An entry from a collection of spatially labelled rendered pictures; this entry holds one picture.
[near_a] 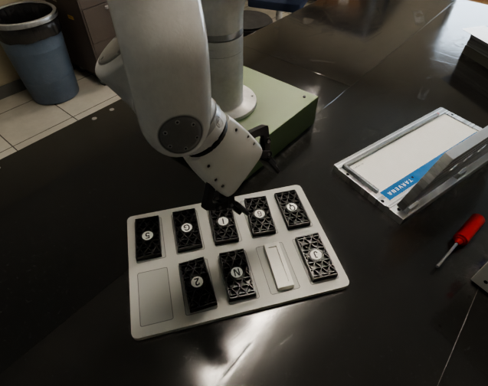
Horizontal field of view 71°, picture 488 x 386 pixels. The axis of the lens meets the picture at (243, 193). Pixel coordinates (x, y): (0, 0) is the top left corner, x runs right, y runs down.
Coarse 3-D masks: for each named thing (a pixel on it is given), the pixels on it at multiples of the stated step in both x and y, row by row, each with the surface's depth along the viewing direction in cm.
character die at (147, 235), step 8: (152, 216) 74; (136, 224) 73; (144, 224) 73; (152, 224) 72; (136, 232) 71; (144, 232) 71; (152, 232) 71; (136, 240) 69; (144, 240) 69; (152, 240) 69; (160, 240) 70; (136, 248) 68; (144, 248) 68; (152, 248) 69; (160, 248) 68; (136, 256) 67; (144, 256) 67; (152, 256) 67; (160, 256) 68
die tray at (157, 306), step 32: (256, 192) 80; (128, 224) 74; (160, 224) 74; (128, 256) 68; (192, 256) 68; (256, 256) 68; (288, 256) 68; (160, 288) 64; (224, 288) 64; (256, 288) 64; (320, 288) 64; (160, 320) 59; (192, 320) 59
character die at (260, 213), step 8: (248, 200) 77; (256, 200) 77; (264, 200) 78; (248, 208) 75; (256, 208) 76; (264, 208) 75; (248, 216) 74; (256, 216) 74; (264, 216) 74; (256, 224) 72; (264, 224) 72; (272, 224) 72; (256, 232) 71; (264, 232) 71; (272, 232) 71
